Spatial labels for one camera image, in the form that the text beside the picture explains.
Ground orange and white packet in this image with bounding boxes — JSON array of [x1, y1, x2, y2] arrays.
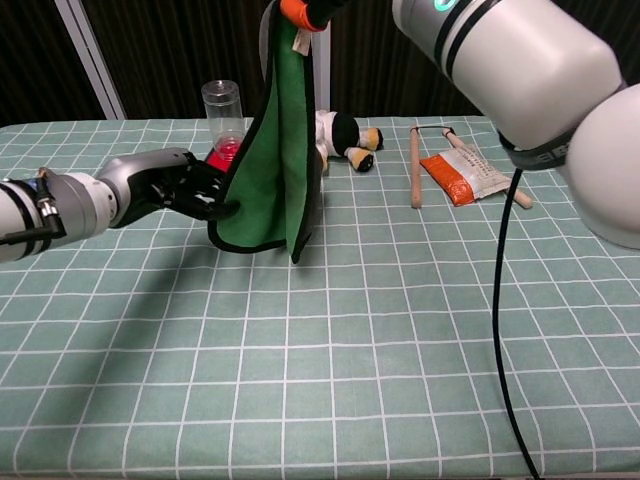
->
[[419, 144, 514, 208]]

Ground wooden stick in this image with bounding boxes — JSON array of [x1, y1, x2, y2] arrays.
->
[[442, 127, 533, 209], [409, 124, 423, 209]]

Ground green checkered tablecloth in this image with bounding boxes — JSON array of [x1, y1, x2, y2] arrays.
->
[[0, 115, 640, 480]]

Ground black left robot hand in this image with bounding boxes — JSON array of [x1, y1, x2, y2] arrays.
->
[[97, 147, 241, 230]]

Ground clear plastic cup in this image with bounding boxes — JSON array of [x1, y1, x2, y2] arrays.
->
[[200, 79, 248, 161]]

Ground red ink pad tray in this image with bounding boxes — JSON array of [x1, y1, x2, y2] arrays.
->
[[203, 141, 247, 174]]

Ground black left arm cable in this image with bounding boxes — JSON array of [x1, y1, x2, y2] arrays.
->
[[0, 197, 69, 247]]

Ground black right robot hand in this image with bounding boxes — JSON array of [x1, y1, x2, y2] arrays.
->
[[279, 0, 351, 33]]

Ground black white penguin plush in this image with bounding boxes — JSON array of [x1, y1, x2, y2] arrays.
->
[[314, 110, 386, 175]]

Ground grey and green cloth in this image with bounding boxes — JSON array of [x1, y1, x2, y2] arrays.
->
[[207, 0, 324, 265]]

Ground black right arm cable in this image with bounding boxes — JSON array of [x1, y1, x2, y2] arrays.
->
[[492, 167, 542, 480]]

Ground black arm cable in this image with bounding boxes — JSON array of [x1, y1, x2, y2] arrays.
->
[[492, 167, 542, 480], [0, 197, 69, 247]]

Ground dark pleated curtain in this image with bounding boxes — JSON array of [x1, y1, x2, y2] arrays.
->
[[0, 0, 494, 129]]

